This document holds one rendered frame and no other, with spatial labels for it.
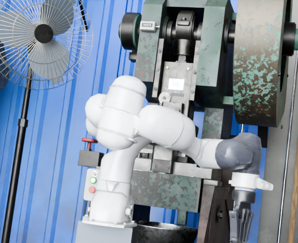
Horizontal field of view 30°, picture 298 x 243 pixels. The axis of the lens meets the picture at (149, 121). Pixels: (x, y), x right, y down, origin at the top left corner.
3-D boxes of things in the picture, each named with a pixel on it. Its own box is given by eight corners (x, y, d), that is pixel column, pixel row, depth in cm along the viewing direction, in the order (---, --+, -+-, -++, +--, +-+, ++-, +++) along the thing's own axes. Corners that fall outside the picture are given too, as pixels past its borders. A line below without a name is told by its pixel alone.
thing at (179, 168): (211, 179, 244) (213, 166, 245) (114, 168, 256) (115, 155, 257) (221, 182, 273) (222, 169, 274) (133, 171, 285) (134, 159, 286)
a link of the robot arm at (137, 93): (85, 126, 176) (65, 114, 159) (101, 76, 178) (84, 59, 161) (142, 142, 171) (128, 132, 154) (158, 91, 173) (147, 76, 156)
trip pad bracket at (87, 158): (94, 194, 246) (100, 149, 248) (74, 191, 248) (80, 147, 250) (99, 194, 251) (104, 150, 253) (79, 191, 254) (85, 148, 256)
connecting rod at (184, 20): (189, 76, 258) (197, 5, 261) (163, 75, 261) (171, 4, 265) (197, 85, 278) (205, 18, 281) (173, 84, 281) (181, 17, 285)
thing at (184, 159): (188, 164, 255) (189, 157, 256) (146, 158, 261) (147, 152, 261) (195, 166, 271) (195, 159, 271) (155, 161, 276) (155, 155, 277)
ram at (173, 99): (185, 121, 253) (193, 57, 256) (153, 118, 257) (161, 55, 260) (192, 126, 270) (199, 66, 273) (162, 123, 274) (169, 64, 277)
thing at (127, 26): (140, 53, 267) (146, 7, 269) (117, 51, 270) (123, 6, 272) (152, 63, 288) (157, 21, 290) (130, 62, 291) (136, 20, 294)
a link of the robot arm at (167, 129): (141, 90, 148) (121, 149, 146) (188, 112, 159) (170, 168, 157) (102, 87, 163) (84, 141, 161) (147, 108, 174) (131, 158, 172)
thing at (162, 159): (169, 172, 234) (173, 141, 236) (137, 168, 238) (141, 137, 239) (182, 175, 258) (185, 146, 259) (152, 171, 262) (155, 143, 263)
